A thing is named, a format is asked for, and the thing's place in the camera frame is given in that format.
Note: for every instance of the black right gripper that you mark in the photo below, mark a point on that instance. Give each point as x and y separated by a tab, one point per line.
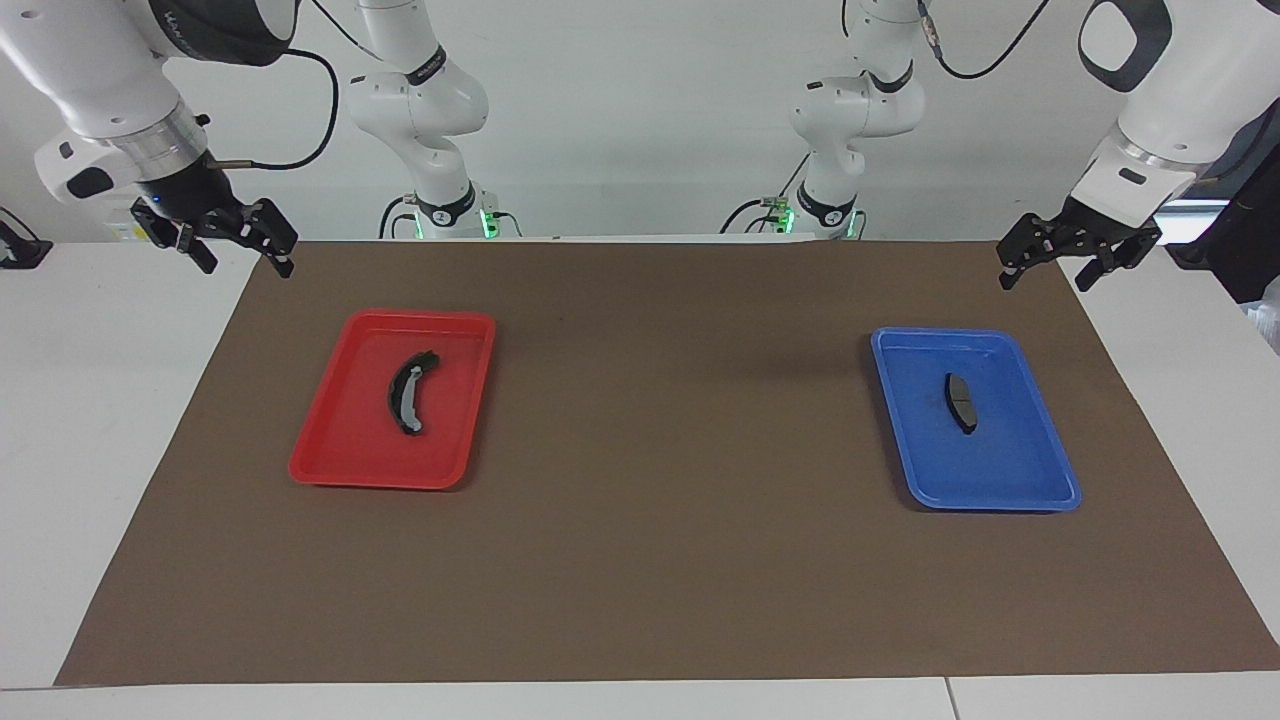
200	200

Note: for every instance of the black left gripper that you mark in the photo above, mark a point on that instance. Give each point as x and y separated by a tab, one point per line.
1100	232

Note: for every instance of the short grey brake pad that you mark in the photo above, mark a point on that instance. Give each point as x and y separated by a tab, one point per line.
960	400

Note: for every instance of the long curved brake pad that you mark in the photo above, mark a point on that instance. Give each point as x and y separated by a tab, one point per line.
397	395

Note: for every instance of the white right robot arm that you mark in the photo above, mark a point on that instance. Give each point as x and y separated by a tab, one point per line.
100	70

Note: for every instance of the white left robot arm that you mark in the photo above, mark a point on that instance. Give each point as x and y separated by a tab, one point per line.
1180	100

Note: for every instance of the black chair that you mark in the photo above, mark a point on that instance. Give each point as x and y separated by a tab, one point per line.
1245	250

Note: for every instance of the black table clamp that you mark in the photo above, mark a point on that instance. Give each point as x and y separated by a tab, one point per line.
22	252

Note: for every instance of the clear plastic bag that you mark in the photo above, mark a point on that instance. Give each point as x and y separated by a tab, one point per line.
1268	315

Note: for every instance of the blue plastic tray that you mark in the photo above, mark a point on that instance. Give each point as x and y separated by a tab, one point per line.
1000	470

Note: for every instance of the red plastic tray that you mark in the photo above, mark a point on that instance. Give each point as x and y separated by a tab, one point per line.
350	440

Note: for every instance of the brown table mat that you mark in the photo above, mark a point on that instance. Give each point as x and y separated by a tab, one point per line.
650	560

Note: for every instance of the white wall socket box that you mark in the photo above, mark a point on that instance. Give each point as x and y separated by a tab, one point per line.
122	232

